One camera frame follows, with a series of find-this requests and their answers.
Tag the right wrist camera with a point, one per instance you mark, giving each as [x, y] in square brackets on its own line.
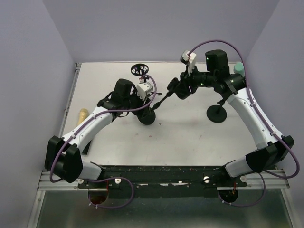
[189, 59]

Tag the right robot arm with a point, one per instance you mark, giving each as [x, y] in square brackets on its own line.
[272, 146]

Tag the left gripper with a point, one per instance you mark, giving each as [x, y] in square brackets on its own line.
[137, 112]

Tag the black silver-head microphone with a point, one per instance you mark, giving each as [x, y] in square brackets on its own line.
[85, 151]

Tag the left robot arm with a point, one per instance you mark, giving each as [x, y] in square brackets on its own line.
[63, 157]

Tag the beige microphone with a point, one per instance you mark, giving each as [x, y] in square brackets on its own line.
[83, 114]

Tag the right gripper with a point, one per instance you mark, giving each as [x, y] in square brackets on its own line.
[185, 80]

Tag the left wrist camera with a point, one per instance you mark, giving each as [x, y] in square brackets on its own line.
[143, 89]

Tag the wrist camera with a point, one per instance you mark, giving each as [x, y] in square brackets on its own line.
[143, 89]
[189, 59]

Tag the teal microphone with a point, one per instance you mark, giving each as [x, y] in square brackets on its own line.
[239, 68]

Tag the black tripod shock-mount stand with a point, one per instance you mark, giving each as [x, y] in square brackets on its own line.
[141, 70]

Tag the black mounting rail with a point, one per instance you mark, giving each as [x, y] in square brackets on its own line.
[162, 181]

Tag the black round-base clip stand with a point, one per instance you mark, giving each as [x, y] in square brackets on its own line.
[148, 116]

